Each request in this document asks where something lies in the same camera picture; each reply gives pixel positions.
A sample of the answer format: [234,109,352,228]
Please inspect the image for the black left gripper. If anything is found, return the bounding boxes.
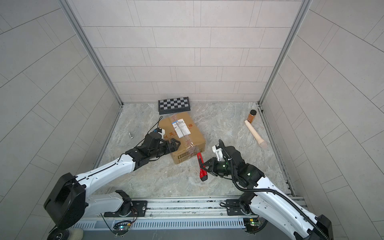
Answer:
[148,139,183,160]

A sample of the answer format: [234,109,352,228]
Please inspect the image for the red utility knife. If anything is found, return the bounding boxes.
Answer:
[197,153,208,182]

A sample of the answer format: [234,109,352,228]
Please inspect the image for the brown cardboard express box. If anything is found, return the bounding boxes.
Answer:
[159,112,206,165]

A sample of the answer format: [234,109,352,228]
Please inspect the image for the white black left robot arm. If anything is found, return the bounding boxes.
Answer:
[44,132,181,230]

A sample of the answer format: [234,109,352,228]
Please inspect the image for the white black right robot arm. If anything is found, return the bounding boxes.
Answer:
[198,143,334,240]

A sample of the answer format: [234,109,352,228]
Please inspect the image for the black white chessboard case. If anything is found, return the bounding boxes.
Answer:
[158,97,191,115]

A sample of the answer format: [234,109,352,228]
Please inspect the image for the wooden rolling pin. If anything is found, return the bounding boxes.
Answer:
[245,120,268,149]

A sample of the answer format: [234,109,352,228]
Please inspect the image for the brown spice jar black lid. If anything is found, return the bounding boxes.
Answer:
[247,110,257,124]

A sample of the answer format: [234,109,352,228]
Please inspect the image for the right green circuit board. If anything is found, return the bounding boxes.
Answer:
[243,219,260,233]

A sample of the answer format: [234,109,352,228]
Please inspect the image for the green circuit board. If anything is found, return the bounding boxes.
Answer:
[243,219,260,233]
[114,221,132,231]

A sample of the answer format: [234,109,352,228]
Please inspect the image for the left green circuit board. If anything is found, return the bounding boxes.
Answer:
[114,221,132,231]

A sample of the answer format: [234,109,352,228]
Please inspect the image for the black wheel roller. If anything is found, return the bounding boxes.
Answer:
[47,228,70,240]

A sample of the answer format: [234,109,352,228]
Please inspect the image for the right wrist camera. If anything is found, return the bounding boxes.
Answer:
[212,144,224,162]

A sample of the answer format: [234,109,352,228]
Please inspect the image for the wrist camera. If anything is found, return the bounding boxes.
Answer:
[154,128,166,139]
[212,144,224,162]

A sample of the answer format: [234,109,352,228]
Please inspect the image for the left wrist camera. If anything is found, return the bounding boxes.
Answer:
[154,128,166,139]

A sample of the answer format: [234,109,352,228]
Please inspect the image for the black corrugated cable conduit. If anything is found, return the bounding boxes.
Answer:
[218,139,331,240]

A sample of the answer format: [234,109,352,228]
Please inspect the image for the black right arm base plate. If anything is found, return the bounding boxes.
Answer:
[223,199,258,217]

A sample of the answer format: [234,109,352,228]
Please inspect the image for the aluminium mounting rail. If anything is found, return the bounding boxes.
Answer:
[58,196,311,223]

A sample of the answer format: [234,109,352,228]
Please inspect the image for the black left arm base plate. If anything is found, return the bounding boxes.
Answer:
[104,201,148,218]

